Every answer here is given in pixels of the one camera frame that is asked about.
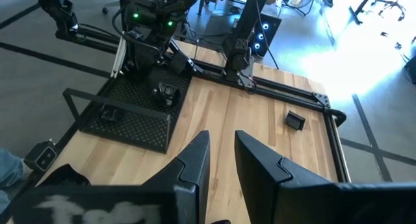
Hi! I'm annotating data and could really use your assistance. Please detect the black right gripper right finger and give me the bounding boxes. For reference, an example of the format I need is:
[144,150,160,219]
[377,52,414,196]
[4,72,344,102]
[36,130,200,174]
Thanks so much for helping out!
[234,130,339,224]

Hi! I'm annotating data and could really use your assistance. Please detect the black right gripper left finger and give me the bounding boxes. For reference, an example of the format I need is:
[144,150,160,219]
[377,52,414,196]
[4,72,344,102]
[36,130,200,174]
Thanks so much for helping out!
[142,130,211,224]

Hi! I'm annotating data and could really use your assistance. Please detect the rounded black plate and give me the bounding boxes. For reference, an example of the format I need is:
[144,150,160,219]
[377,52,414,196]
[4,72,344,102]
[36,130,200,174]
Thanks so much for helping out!
[151,82,181,108]

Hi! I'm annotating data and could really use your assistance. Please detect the small square black plate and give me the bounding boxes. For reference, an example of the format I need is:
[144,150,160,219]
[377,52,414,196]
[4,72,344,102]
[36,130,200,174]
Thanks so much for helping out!
[98,104,125,123]
[284,110,306,131]

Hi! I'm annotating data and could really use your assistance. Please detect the white strip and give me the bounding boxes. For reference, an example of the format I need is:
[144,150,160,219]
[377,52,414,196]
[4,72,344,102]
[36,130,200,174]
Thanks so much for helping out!
[110,35,126,79]

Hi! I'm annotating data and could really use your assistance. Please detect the black perforated metal tray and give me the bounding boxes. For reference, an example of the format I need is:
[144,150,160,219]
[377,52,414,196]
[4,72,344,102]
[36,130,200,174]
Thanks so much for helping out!
[62,66,192,153]

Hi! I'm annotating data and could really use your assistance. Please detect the black floor stand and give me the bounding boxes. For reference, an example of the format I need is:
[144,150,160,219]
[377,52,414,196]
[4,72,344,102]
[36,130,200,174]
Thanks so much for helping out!
[35,0,121,55]

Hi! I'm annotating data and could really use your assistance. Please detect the black computer with blue fans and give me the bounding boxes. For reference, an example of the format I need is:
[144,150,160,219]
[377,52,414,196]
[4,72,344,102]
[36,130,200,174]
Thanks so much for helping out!
[252,12,283,59]

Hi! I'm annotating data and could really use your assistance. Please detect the person's leg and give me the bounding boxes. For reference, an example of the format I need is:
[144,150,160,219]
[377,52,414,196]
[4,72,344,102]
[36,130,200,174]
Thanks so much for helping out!
[0,148,25,215]

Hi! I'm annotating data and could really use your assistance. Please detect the small black table camera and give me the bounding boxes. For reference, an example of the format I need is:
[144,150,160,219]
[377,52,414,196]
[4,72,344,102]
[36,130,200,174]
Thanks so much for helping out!
[23,138,60,172]

